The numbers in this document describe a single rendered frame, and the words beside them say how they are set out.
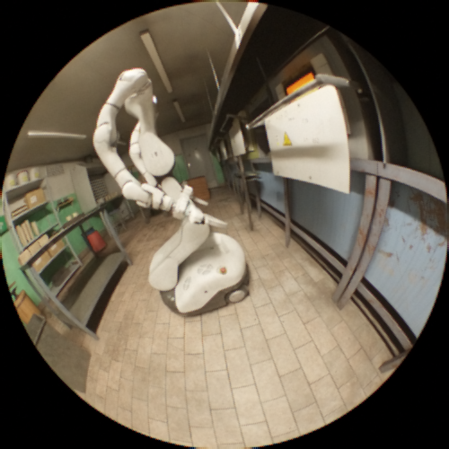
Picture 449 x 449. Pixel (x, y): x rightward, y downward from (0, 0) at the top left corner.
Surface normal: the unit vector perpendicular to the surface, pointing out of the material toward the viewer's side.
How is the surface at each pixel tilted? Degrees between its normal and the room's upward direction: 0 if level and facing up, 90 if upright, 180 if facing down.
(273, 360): 0
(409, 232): 90
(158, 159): 90
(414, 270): 90
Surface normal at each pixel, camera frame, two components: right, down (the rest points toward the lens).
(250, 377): -0.21, -0.88
